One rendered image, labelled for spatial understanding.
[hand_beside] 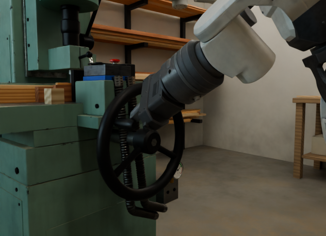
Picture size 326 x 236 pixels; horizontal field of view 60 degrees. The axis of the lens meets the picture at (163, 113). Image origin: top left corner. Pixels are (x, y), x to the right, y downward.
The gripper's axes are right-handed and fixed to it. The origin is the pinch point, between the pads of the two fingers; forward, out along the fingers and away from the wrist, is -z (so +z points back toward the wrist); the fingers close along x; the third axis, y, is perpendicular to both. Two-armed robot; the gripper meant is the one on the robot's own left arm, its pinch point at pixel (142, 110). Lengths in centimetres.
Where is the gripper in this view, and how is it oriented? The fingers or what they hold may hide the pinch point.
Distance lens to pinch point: 57.4
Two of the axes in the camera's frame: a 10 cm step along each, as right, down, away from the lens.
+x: 0.5, -7.9, 6.2
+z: 6.4, -4.5, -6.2
